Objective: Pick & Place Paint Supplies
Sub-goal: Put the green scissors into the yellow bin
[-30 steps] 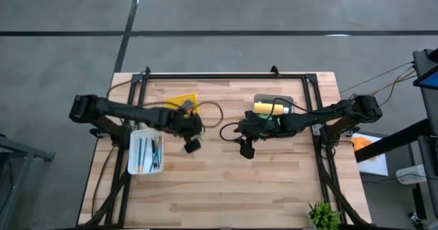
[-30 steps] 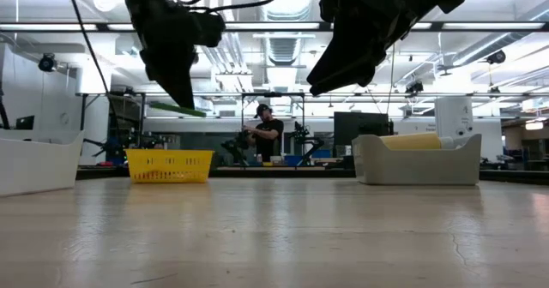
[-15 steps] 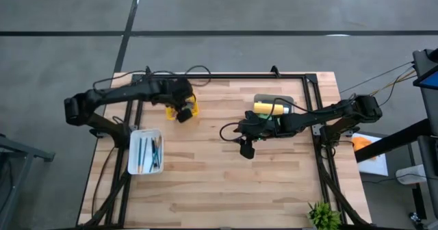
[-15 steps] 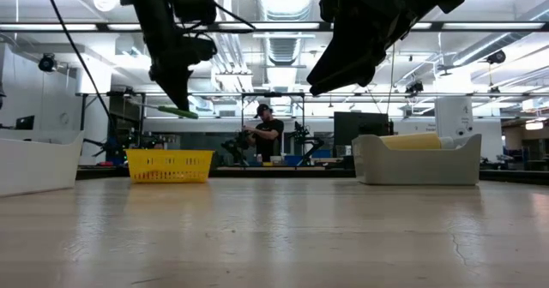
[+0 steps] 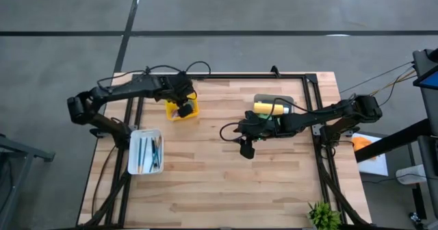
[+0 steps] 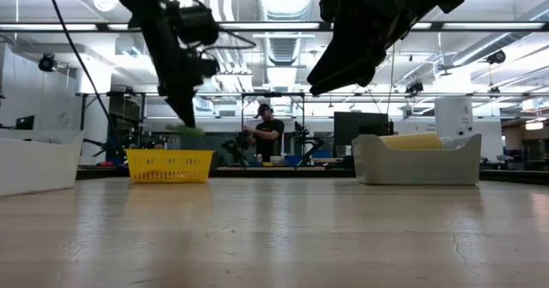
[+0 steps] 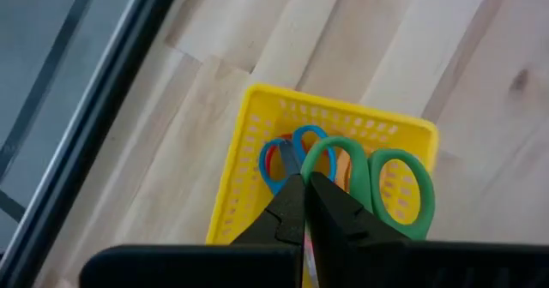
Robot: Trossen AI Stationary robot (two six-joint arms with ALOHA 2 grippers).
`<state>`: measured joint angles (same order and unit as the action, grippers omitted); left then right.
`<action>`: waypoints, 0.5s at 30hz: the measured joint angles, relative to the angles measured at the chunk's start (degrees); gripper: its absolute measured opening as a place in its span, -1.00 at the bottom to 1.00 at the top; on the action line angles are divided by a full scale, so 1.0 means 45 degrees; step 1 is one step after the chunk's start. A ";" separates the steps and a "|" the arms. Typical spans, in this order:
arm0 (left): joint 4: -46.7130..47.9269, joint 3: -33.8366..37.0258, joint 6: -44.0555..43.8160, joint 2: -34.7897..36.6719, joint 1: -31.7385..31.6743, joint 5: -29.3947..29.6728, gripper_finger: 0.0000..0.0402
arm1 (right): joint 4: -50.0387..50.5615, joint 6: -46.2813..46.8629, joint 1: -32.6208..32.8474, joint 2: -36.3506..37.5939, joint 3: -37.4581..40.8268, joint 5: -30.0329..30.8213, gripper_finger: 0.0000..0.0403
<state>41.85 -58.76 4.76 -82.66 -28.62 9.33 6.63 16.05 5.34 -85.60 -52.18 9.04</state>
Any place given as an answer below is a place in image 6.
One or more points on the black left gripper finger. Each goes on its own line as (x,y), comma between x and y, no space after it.
(191,108)
(178,106)

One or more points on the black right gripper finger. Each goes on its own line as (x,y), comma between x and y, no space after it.
(371,76)
(339,65)

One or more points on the black background robot arm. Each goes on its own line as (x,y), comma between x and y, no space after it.
(235,146)
(306,140)

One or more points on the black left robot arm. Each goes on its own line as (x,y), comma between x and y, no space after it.
(146,5)

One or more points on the yellow plastic basket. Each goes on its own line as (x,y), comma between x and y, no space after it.
(171,159)

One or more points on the black monitor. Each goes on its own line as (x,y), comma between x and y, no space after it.
(360,129)

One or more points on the person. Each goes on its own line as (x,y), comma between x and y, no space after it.
(268,138)

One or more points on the grey plastic bin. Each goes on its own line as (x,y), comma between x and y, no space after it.
(416,168)

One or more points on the white plastic bin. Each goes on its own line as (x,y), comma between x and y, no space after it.
(38,168)

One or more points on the black laptop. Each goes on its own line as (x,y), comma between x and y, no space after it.
(25,123)

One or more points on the black ceiling-mounted camera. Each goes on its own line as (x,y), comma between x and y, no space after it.
(414,87)
(496,57)
(47,63)

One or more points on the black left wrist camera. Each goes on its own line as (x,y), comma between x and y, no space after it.
(197,24)

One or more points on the black aluminium frame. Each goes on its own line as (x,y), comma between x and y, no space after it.
(300,173)

